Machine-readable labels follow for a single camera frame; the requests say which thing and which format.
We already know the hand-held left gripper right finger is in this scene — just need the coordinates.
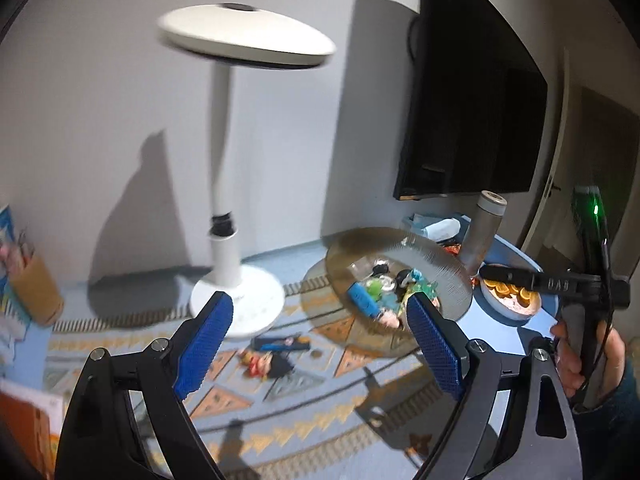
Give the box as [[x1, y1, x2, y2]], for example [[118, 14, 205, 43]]
[[406, 291, 584, 480]]

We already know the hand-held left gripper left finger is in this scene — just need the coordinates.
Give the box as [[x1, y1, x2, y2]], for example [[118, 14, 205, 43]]
[[55, 290, 235, 480]]

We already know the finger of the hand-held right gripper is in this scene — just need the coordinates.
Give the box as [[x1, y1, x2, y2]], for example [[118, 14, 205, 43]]
[[478, 265, 544, 294]]

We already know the green block toy figure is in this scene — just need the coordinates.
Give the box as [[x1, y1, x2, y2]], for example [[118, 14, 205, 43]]
[[414, 282, 442, 307]]

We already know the green and blue toy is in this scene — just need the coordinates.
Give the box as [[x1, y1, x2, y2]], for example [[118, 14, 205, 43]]
[[347, 280, 388, 319]]

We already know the clear glass bowl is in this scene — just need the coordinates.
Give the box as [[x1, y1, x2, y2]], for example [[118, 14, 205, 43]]
[[325, 229, 474, 333]]

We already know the person's right forearm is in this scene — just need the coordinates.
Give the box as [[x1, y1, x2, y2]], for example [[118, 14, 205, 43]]
[[572, 371, 640, 443]]

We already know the person's right hand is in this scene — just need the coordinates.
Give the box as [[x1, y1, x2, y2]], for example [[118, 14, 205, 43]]
[[550, 321, 630, 403]]

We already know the plate of orange slices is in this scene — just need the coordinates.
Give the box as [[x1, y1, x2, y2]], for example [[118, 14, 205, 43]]
[[472, 262, 544, 322]]

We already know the grey metal bottle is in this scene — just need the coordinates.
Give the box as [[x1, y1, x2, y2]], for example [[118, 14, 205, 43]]
[[460, 190, 508, 279]]

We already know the pink toy figure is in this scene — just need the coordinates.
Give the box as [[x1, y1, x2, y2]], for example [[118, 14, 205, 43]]
[[375, 310, 407, 332]]

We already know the small doll figure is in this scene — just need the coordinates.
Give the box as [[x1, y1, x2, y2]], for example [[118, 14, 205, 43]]
[[240, 350, 297, 379]]

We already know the black and white toy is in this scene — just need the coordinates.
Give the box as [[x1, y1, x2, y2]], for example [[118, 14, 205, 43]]
[[395, 269, 426, 292]]

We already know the blue and black toy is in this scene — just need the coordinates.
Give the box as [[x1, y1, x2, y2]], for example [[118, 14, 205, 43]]
[[250, 332, 312, 354]]

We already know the blue tissue pack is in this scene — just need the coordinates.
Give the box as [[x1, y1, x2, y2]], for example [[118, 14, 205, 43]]
[[402, 214, 471, 241]]

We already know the patterned blue table mat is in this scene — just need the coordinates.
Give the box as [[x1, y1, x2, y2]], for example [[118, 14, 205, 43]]
[[42, 240, 501, 480]]

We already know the door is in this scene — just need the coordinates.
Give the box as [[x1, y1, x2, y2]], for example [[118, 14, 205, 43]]
[[520, 47, 640, 281]]

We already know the brown pencil holder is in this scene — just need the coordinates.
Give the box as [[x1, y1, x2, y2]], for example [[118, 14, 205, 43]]
[[7, 252, 66, 327]]

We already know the black television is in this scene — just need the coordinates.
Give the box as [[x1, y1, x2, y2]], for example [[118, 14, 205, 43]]
[[392, 0, 549, 202]]

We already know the orange box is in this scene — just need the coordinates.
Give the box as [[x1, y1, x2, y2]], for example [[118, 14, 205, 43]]
[[0, 387, 66, 480]]

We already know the stack of colourful books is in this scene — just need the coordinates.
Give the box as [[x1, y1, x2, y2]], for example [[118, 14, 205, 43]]
[[0, 202, 35, 378]]

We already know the white desk lamp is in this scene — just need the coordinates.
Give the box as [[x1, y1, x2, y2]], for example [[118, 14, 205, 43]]
[[157, 4, 337, 338]]

